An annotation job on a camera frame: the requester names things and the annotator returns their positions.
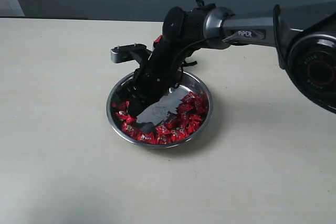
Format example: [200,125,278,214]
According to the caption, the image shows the black cable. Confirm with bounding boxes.
[173,0,226,90]

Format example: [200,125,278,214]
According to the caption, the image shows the round steel plate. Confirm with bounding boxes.
[106,72,213,149]

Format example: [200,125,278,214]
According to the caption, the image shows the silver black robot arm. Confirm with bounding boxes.
[111,2,335,116]

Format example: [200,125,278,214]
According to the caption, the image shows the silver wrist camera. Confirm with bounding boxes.
[110,44,152,65]

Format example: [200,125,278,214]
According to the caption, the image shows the red wrapped candy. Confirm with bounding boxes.
[136,132,156,144]
[121,122,139,137]
[111,101,129,111]
[155,125,171,136]
[194,100,207,114]
[181,91,203,107]

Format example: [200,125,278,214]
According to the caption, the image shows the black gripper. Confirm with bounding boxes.
[114,40,194,118]

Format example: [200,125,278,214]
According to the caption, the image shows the small steel cup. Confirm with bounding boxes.
[153,35,163,48]

